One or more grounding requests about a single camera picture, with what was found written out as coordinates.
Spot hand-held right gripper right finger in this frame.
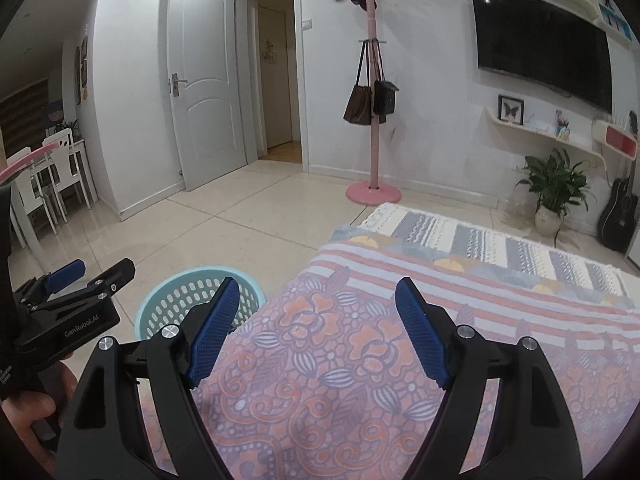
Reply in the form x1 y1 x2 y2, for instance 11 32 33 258
395 276 598 480

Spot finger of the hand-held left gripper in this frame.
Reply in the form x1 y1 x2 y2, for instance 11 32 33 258
30 258 136 313
14 259 86 306

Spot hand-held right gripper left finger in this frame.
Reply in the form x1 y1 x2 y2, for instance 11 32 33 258
57 276 241 480

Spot teal plastic basket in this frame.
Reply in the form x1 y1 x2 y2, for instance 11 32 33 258
136 267 266 343

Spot person's left hand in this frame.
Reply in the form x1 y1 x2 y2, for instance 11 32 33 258
0 352 77 467

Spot white dining chair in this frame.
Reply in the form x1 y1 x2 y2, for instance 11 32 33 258
42 127 97 223
7 147 59 250

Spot floral printed blanket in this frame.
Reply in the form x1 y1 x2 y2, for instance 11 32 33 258
140 227 640 480

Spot striped dotted mat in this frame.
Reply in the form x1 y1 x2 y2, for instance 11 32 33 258
360 202 628 296

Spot pink-edged dining table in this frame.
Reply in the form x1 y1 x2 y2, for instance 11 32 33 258
0 144 60 251

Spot pink coat rack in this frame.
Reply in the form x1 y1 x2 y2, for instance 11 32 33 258
345 0 403 206

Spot potted green plant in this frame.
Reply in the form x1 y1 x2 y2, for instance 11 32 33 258
515 149 596 237

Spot black acoustic guitar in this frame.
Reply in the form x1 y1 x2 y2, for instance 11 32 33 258
597 152 640 253

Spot brown hanging bag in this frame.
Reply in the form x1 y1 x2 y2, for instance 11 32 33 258
343 40 376 126

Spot white panel door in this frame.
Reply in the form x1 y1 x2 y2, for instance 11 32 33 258
160 0 248 192

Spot black hanging bag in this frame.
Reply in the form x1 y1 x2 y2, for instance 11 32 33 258
372 42 400 117

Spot white inner door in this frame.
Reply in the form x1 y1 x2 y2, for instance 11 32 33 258
257 5 294 151

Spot red and white box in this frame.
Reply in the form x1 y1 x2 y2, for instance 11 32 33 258
592 119 640 158

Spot framed wall pictures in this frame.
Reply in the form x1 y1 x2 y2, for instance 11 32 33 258
75 35 90 106

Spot curved white wall shelf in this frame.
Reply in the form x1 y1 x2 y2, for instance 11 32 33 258
484 106 608 171

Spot black picture frame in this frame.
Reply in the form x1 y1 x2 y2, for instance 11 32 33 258
497 94 526 126

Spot black wall television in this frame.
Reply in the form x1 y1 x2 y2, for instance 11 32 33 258
469 0 614 115

